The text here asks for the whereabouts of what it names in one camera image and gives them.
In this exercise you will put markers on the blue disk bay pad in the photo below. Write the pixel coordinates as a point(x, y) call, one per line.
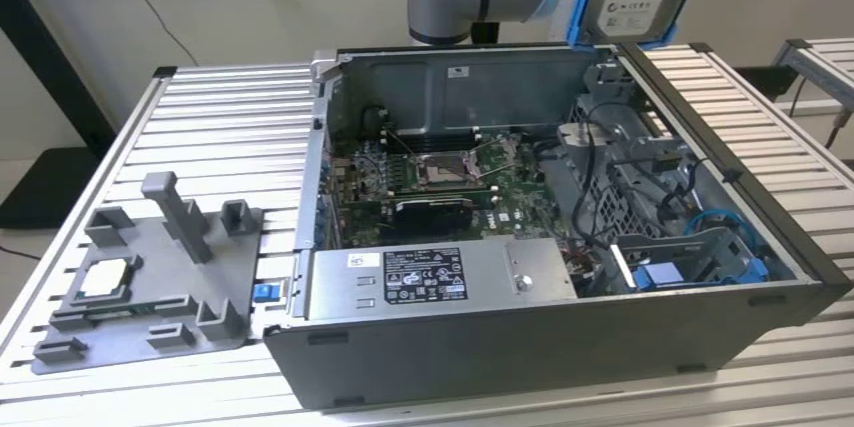
point(656, 277)

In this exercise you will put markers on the metal slat side table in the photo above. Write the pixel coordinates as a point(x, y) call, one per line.
point(823, 59)

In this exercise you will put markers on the grey power supply unit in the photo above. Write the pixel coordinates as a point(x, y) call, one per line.
point(333, 287)

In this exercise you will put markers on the grey metal drive cage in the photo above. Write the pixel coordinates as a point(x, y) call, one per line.
point(627, 207)

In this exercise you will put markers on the green motherboard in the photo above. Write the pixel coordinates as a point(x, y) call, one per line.
point(527, 202)

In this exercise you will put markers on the CPU socket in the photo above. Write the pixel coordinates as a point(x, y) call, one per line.
point(436, 169)

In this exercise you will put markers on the blue case latch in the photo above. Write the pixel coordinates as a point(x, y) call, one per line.
point(264, 293)

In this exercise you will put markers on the black graphics card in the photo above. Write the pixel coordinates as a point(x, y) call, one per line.
point(430, 219)

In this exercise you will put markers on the silver CPU chip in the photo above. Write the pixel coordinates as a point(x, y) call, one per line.
point(103, 279)

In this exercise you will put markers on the green RAM stick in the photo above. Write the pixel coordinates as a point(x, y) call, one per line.
point(133, 308)

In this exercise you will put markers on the grey plastic parts rack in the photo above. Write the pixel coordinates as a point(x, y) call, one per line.
point(167, 297)

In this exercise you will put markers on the thin metal locking lever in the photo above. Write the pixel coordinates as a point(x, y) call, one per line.
point(404, 142)

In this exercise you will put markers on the black open PC case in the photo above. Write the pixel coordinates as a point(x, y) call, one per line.
point(500, 362)

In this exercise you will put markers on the black floor mat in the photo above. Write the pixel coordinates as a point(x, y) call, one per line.
point(40, 187)

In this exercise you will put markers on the grey disk bay bracket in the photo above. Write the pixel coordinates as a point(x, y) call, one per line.
point(694, 242)

